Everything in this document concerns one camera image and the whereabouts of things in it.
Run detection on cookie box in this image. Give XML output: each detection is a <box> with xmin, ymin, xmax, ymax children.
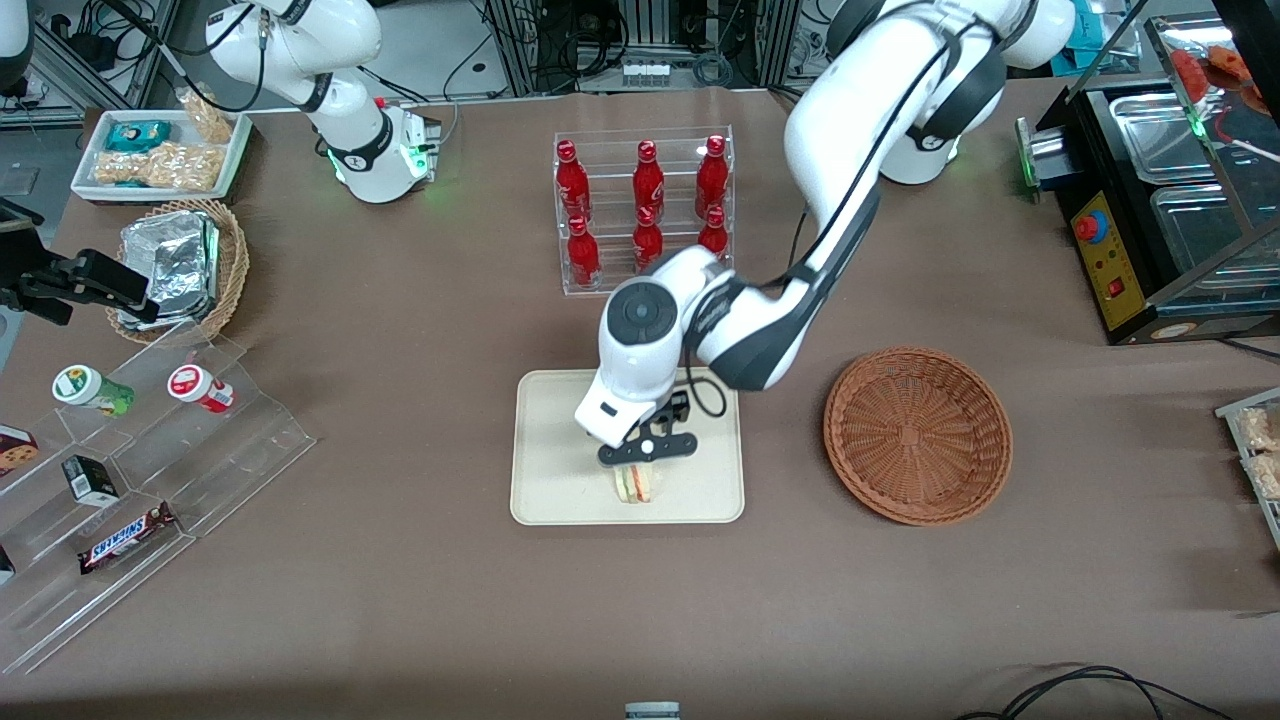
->
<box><xmin>0</xmin><ymin>424</ymin><xmax>40</xmax><ymax>479</ymax></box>

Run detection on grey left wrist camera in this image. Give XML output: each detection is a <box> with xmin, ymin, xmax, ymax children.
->
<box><xmin>574</xmin><ymin>385</ymin><xmax>653</xmax><ymax>449</ymax></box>

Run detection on black floor cable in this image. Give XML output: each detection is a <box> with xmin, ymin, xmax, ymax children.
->
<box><xmin>953</xmin><ymin>664</ymin><xmax>1238</xmax><ymax>720</ymax></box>

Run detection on white snack tray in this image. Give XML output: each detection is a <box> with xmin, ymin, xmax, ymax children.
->
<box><xmin>69</xmin><ymin>107</ymin><xmax>254</xmax><ymax>202</ymax></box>

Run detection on clear bag of snacks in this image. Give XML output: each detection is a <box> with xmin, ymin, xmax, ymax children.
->
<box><xmin>1237</xmin><ymin>404</ymin><xmax>1280</xmax><ymax>501</ymax></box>

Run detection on black food warmer cabinet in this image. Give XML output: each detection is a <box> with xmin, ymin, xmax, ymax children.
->
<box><xmin>1030</xmin><ymin>0</ymin><xmax>1280</xmax><ymax>347</ymax></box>

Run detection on clear acrylic bottle rack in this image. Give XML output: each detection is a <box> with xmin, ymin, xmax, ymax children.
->
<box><xmin>552</xmin><ymin>124</ymin><xmax>737</xmax><ymax>297</ymax></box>

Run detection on plastic-wrapped triangle sandwich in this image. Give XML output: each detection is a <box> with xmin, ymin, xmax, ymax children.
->
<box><xmin>613</xmin><ymin>461</ymin><xmax>664</xmax><ymax>505</ymax></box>

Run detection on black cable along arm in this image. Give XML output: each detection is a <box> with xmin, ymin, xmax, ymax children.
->
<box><xmin>683</xmin><ymin>0</ymin><xmax>1013</xmax><ymax>419</ymax></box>

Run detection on beige plastic tray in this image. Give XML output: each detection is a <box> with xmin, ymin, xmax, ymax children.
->
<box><xmin>509</xmin><ymin>368</ymin><xmax>747</xmax><ymax>527</ymax></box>

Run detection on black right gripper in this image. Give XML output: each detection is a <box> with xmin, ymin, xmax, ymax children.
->
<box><xmin>0</xmin><ymin>200</ymin><xmax>162</xmax><ymax>327</ymax></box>

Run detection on Snickers chocolate bar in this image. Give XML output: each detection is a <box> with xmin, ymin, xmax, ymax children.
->
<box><xmin>77</xmin><ymin>501</ymin><xmax>178</xmax><ymax>576</ymax></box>

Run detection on clear acrylic stepped shelf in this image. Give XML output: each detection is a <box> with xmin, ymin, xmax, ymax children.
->
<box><xmin>0</xmin><ymin>320</ymin><xmax>318</xmax><ymax>677</ymax></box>

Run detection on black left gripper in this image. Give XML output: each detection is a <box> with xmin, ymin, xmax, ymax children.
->
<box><xmin>597</xmin><ymin>391</ymin><xmax>699</xmax><ymax>480</ymax></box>

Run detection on small black carton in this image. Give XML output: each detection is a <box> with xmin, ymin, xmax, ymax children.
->
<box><xmin>61</xmin><ymin>454</ymin><xmax>122</xmax><ymax>507</ymax></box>

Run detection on wide clear bag of nuts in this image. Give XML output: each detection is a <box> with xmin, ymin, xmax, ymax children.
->
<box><xmin>94</xmin><ymin>140</ymin><xmax>227</xmax><ymax>193</ymax></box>

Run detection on foil-wrapped food packs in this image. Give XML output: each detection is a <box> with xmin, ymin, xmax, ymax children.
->
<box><xmin>117</xmin><ymin>211</ymin><xmax>221</xmax><ymax>332</ymax></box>

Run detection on white wire snack rack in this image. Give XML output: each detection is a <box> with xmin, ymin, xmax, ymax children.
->
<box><xmin>1214</xmin><ymin>387</ymin><xmax>1280</xmax><ymax>553</ymax></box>

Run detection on teal snack packet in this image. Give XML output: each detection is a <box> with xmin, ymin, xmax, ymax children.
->
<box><xmin>104</xmin><ymin>119</ymin><xmax>174</xmax><ymax>154</ymax></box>

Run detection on red fried food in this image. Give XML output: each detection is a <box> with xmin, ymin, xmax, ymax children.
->
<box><xmin>1168</xmin><ymin>44</ymin><xmax>1263</xmax><ymax>113</ymax></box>

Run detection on small clear bag of nuts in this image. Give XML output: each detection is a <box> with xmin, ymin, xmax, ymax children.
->
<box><xmin>178</xmin><ymin>86</ymin><xmax>237</xmax><ymax>145</ymax></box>

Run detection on green-lidded cup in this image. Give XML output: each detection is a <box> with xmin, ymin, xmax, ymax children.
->
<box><xmin>51</xmin><ymin>364</ymin><xmax>136</xmax><ymax>418</ymax></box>

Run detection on red soda bottle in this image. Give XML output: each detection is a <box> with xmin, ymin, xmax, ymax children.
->
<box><xmin>697</xmin><ymin>205</ymin><xmax>731</xmax><ymax>260</ymax></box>
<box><xmin>694</xmin><ymin>134</ymin><xmax>730</xmax><ymax>217</ymax></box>
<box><xmin>631</xmin><ymin>206</ymin><xmax>665</xmax><ymax>274</ymax></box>
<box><xmin>566</xmin><ymin>215</ymin><xmax>603</xmax><ymax>290</ymax></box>
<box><xmin>631</xmin><ymin>139</ymin><xmax>667</xmax><ymax>215</ymax></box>
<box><xmin>555</xmin><ymin>139</ymin><xmax>592</xmax><ymax>224</ymax></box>

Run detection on silver cylinder with green light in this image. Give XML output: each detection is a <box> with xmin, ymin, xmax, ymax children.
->
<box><xmin>1014</xmin><ymin>114</ymin><xmax>1073</xmax><ymax>193</ymax></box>

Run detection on red-lidded cup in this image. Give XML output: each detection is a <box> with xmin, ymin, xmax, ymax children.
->
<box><xmin>166</xmin><ymin>364</ymin><xmax>237</xmax><ymax>414</ymax></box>

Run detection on small tan wicker basket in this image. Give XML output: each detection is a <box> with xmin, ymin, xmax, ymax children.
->
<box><xmin>104</xmin><ymin>197</ymin><xmax>250</xmax><ymax>347</ymax></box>

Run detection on large brown wicker basket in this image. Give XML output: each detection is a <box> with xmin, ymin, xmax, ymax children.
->
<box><xmin>823</xmin><ymin>346</ymin><xmax>1014</xmax><ymax>528</ymax></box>

